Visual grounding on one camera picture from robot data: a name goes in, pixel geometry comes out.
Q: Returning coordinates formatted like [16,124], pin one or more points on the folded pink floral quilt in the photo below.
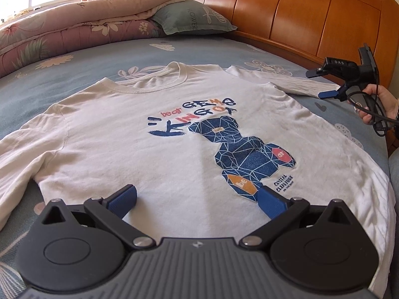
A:
[62,34]

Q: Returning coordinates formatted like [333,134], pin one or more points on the person's grey pants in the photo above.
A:
[392,224]

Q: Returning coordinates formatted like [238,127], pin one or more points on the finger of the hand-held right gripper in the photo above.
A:
[329,94]
[316,72]

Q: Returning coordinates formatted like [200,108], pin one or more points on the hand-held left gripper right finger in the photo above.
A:
[271,202]

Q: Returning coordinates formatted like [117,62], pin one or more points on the white printed sweatshirt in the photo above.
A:
[124,149]

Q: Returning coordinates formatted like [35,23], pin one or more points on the bed with blue floral sheet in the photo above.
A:
[93,53]

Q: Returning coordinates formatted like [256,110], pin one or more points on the person's right hand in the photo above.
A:
[388,99]

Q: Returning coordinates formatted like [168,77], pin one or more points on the green flower print pillow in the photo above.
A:
[193,15]

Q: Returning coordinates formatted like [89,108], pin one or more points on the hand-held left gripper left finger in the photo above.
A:
[123,201]

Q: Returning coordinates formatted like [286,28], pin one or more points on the wooden headboard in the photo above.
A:
[296,15]

